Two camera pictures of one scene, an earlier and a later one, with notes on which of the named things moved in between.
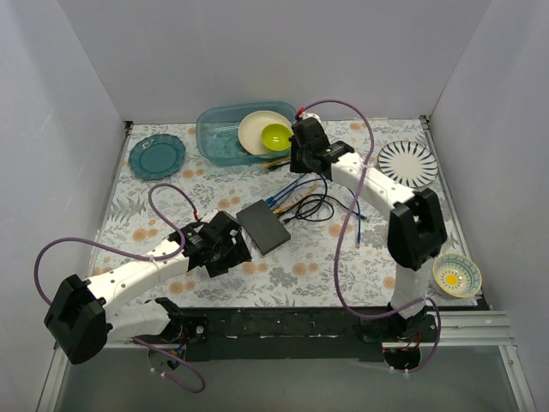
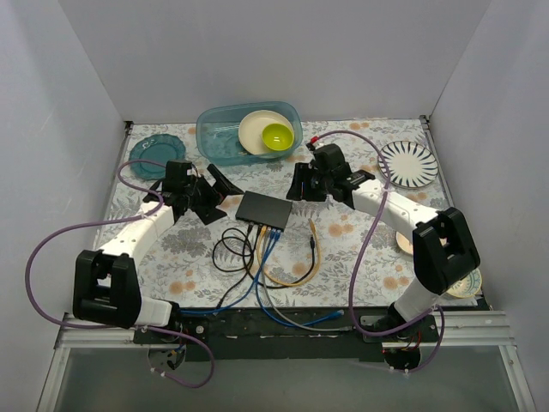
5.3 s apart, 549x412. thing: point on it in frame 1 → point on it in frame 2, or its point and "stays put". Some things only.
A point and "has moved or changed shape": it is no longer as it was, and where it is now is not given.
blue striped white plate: x=410 y=162 stays put
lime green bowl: x=276 y=136 stays put
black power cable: x=322 y=196 → x=250 y=263
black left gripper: x=232 y=245 → x=208 y=197
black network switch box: x=262 y=227 has moved or changed shape
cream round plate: x=250 y=128 stays put
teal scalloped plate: x=156 y=156 stays put
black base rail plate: x=300 y=334 stays put
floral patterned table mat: x=361 y=200 stays put
